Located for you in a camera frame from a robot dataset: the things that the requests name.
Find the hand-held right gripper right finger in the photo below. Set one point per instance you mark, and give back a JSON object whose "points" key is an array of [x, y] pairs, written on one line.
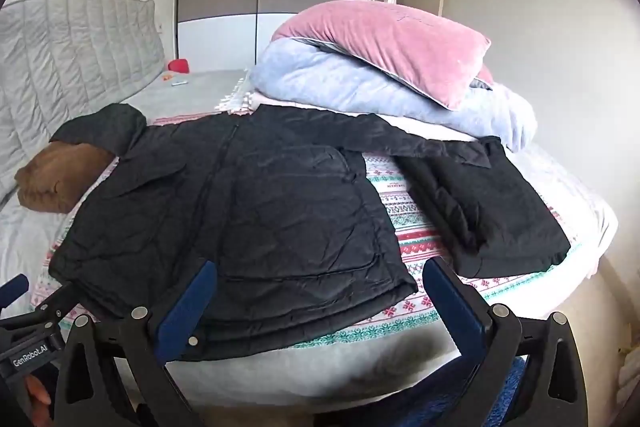
{"points": [[456, 307]]}

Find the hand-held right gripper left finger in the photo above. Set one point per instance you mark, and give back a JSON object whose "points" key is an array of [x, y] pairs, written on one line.
{"points": [[186, 307]]}

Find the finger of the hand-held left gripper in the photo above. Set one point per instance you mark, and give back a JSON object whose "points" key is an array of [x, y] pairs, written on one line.
{"points": [[15, 291], [52, 302]]}

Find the black jacket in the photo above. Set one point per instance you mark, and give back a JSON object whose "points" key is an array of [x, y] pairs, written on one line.
{"points": [[260, 207]]}

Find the person's left hand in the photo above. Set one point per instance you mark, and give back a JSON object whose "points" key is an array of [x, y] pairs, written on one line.
{"points": [[41, 397]]}

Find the person's blue clothing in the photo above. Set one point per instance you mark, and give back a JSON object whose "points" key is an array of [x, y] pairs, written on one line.
{"points": [[511, 389]]}

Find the black folded garment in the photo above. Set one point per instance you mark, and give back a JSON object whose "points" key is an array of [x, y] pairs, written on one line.
{"points": [[490, 212]]}

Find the patterned knit-print blanket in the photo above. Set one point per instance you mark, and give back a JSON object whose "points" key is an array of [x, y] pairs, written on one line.
{"points": [[400, 222]]}

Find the brown fleece-lined garment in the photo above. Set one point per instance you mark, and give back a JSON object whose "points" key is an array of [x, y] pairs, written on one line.
{"points": [[50, 182]]}

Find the white cloth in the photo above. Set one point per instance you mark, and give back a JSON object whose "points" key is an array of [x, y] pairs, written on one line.
{"points": [[627, 374]]}

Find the grey bed cover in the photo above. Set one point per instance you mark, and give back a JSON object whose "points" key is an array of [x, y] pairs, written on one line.
{"points": [[195, 92]]}

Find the grey fringed throw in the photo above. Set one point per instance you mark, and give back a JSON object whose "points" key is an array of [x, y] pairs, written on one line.
{"points": [[237, 97]]}

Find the small red object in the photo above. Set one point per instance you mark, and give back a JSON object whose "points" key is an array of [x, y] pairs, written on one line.
{"points": [[179, 65]]}

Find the grey quilted bedspread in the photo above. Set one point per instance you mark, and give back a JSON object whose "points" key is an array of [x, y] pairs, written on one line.
{"points": [[75, 47]]}

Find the pink velvet pillow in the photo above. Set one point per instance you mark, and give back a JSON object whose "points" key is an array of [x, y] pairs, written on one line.
{"points": [[390, 42]]}

